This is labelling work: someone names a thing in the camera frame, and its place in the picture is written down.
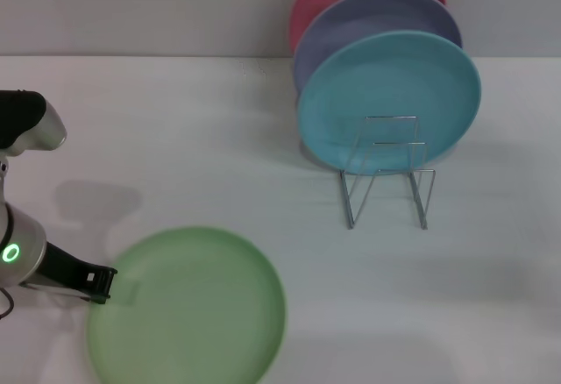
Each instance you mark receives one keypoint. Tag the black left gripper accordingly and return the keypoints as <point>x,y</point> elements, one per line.
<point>70,270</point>

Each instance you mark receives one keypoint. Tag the green plate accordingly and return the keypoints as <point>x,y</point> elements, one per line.
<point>188,309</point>

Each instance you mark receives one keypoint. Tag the cyan plate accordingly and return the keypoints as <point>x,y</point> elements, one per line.
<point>385,94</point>

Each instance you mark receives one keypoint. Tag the purple plate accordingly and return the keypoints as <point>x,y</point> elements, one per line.
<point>350,29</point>

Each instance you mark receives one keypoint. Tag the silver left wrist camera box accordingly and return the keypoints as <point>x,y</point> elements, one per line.
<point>39,125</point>

